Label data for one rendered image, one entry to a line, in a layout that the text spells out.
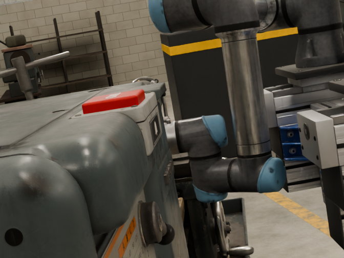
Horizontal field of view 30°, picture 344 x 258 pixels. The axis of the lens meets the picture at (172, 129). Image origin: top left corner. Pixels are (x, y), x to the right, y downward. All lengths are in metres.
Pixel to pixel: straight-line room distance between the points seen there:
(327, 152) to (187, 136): 0.36
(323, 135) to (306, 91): 0.51
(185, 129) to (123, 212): 0.91
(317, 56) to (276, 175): 0.44
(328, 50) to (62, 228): 1.29
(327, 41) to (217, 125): 0.43
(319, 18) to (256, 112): 0.43
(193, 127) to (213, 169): 0.10
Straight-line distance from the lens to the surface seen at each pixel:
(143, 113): 0.66
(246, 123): 1.35
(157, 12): 1.42
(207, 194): 1.45
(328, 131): 1.19
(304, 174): 1.72
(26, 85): 1.19
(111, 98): 0.68
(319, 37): 1.70
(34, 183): 0.48
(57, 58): 1.22
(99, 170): 0.51
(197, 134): 1.42
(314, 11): 1.70
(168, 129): 1.43
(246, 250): 1.79
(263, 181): 1.37
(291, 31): 6.08
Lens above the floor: 1.33
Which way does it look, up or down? 9 degrees down
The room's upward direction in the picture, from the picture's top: 10 degrees counter-clockwise
